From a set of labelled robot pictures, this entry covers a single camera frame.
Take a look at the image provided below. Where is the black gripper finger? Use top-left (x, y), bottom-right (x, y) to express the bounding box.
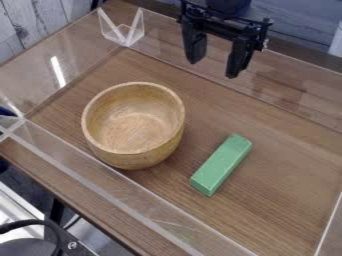
top-left (181, 17), bottom-right (207, 64)
top-left (226, 36), bottom-right (254, 79)

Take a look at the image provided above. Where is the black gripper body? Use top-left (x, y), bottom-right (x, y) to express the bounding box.
top-left (178, 0), bottom-right (274, 51)

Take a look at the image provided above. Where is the green rectangular block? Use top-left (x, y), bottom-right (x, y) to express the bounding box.
top-left (190, 134), bottom-right (253, 197)

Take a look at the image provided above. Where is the brown wooden bowl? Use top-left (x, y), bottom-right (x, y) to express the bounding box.
top-left (82, 82), bottom-right (186, 170)

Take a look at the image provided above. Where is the black metal table leg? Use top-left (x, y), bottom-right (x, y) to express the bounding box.
top-left (50, 199), bottom-right (66, 224)

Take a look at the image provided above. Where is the clear acrylic enclosure wall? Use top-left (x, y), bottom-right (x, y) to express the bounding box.
top-left (0, 2), bottom-right (342, 256)

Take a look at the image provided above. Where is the black cable loop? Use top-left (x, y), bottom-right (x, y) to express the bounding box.
top-left (0, 218), bottom-right (66, 256)

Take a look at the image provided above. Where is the black metal bracket with screw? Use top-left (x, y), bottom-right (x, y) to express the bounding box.
top-left (44, 227), bottom-right (99, 256)

